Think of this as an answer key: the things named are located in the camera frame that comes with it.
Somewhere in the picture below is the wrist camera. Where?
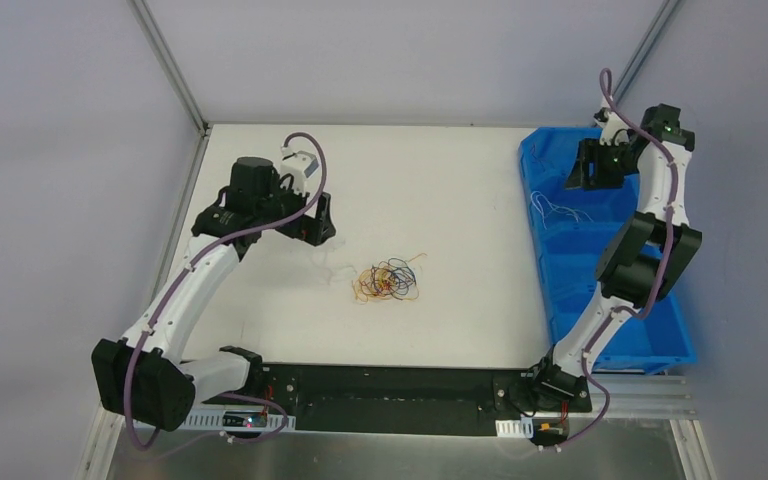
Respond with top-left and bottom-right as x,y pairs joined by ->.
278,148 -> 320,196
594,106 -> 629,146

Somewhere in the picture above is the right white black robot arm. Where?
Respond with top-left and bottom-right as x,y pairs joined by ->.
520,104 -> 702,412

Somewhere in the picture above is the aluminium frame rail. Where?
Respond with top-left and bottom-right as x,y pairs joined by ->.
99,362 -> 698,420

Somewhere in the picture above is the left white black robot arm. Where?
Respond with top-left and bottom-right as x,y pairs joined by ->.
91,148 -> 336,431

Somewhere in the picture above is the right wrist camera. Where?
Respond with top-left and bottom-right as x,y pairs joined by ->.
594,106 -> 629,146

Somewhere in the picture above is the coloured wire bundle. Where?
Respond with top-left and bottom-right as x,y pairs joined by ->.
352,252 -> 428,306

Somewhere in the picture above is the white thin wire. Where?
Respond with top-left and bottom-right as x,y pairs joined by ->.
530,190 -> 599,230

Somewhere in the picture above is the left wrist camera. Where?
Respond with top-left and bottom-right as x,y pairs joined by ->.
278,148 -> 320,196

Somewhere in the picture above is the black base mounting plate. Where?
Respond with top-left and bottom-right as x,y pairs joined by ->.
236,363 -> 592,437

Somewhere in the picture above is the blue plastic compartment bin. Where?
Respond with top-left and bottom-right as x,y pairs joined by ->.
520,127 -> 702,378

